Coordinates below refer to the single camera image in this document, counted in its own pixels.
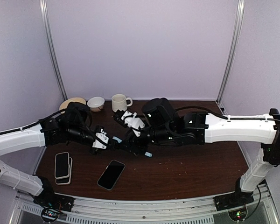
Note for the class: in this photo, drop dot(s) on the right aluminium frame post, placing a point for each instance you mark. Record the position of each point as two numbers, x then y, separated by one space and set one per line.
234 42

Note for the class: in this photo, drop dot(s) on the beige ceramic plate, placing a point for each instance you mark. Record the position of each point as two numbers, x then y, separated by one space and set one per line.
65 103

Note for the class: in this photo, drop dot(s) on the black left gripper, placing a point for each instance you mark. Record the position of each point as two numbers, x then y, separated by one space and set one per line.
97 150

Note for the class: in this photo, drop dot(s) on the light blue phone case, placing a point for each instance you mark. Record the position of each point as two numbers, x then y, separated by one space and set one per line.
132 139

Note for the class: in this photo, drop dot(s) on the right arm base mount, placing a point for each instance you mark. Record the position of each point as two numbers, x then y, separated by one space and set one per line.
236 202

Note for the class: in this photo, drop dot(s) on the white ceramic mug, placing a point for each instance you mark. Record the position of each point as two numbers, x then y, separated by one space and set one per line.
121 103

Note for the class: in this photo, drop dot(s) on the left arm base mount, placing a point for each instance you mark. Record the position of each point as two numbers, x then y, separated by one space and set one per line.
52 204

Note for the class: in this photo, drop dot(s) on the aluminium frame post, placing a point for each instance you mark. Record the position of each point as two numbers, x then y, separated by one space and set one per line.
52 52
234 42

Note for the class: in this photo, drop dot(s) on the top phone in beige case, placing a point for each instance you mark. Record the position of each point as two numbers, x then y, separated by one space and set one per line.
62 165

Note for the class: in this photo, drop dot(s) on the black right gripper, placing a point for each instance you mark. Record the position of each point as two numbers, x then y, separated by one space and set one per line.
133 144

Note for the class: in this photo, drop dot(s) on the aluminium front rail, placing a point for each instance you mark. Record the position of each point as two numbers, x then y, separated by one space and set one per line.
199 210

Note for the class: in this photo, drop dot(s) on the left aluminium frame post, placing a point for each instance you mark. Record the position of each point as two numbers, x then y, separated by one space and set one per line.
52 52

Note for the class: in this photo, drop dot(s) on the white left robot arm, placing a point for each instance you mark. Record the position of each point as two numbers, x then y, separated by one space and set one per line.
65 125

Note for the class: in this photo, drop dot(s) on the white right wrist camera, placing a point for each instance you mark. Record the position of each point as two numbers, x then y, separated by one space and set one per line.
133 121

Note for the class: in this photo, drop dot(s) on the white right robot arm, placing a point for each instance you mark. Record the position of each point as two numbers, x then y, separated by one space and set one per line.
160 124

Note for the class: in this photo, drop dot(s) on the white ceramic bowl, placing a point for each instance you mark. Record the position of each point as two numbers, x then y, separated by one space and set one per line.
96 104

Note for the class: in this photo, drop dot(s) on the black phone with dark case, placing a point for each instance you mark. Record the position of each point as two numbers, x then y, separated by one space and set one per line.
111 174

